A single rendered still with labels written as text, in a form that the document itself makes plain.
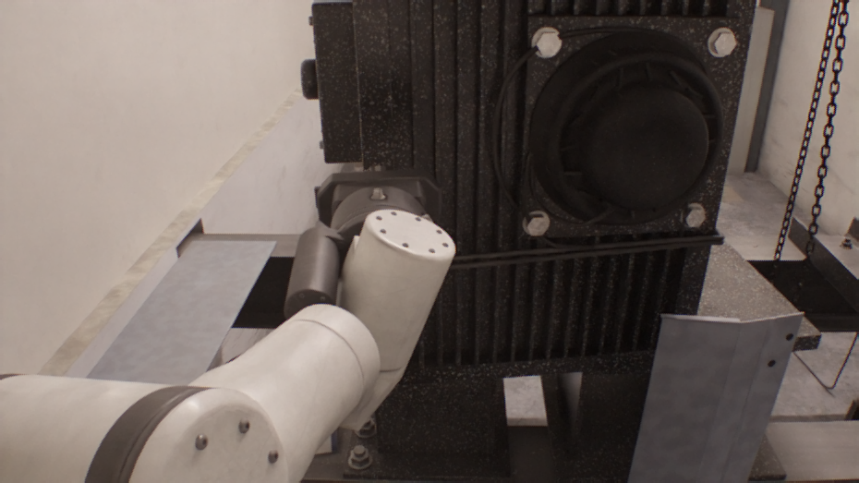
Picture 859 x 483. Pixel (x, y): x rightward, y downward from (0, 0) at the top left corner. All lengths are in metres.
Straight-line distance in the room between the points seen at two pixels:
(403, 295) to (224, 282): 1.32
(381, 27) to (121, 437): 0.61
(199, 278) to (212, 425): 1.55
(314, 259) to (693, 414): 0.62
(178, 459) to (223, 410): 0.02
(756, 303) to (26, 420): 1.13
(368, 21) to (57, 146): 0.91
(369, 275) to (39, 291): 1.10
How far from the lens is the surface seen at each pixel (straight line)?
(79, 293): 1.58
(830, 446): 1.36
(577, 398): 1.08
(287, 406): 0.31
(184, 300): 1.67
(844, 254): 2.07
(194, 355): 1.47
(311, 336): 0.35
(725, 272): 1.30
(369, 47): 0.76
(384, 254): 0.41
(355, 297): 0.43
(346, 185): 0.60
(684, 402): 0.91
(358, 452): 1.12
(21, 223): 1.41
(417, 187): 0.59
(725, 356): 0.88
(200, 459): 0.21
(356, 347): 0.36
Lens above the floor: 1.50
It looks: 27 degrees down
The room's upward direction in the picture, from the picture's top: 1 degrees counter-clockwise
